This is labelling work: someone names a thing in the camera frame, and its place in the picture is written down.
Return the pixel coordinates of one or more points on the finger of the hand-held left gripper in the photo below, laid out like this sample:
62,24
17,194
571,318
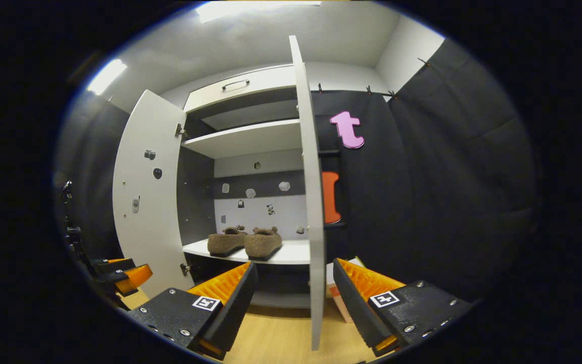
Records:
114,264
132,279

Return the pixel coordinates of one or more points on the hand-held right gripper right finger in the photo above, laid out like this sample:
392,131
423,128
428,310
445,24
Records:
354,308

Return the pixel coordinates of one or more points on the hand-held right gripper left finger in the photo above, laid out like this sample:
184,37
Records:
235,308

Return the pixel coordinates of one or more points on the white cabinet door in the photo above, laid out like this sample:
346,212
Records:
144,242
315,227

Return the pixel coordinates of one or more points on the brown fluffy shoe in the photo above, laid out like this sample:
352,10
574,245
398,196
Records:
263,245
225,243

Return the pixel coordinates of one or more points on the white shoe cabinet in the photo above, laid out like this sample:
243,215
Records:
250,136

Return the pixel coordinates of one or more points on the white cabinet drawer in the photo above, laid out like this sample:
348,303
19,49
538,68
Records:
265,81

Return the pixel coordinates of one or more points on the yellow and white box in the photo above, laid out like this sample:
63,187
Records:
333,302

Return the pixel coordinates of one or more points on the small ceiling light panel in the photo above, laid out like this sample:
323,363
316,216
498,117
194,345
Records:
106,77

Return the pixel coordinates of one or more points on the large ceiling light panel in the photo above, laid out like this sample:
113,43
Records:
255,9

